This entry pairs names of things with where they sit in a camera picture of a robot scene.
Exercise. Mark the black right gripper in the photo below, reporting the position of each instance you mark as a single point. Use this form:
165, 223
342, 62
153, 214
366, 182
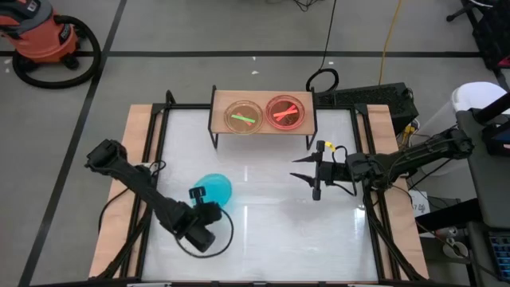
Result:
332, 173

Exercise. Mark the keyboard with blue keys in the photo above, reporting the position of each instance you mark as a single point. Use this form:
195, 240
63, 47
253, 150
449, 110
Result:
501, 255

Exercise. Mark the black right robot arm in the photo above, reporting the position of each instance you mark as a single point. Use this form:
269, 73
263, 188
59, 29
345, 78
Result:
418, 153

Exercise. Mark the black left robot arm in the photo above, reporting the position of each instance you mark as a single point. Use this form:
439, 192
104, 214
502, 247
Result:
139, 185

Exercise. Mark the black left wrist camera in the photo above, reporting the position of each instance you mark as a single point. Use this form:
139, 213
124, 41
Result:
200, 238

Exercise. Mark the white paper label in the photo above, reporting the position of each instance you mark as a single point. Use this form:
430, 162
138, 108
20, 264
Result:
420, 204

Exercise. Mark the orange shop vacuum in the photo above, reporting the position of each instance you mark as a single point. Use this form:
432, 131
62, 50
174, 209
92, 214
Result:
95, 44
40, 36

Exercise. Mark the black aluminium table frame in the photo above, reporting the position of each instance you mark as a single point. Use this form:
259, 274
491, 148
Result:
183, 106

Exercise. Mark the wooden table board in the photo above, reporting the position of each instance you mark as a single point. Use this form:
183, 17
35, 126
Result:
135, 127

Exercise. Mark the grey desk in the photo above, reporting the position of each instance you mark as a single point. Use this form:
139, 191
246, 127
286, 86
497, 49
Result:
490, 179

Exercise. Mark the black computer case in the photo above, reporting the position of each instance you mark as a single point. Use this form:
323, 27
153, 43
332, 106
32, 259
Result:
370, 97

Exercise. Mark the white lidded bin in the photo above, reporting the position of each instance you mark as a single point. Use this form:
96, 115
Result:
474, 95

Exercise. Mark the wooden shelf with black legs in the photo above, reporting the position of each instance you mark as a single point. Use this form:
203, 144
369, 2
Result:
217, 101

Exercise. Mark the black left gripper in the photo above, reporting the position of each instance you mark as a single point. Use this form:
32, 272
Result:
207, 213

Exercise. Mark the black office chair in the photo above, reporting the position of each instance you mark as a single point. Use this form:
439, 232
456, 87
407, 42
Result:
494, 36

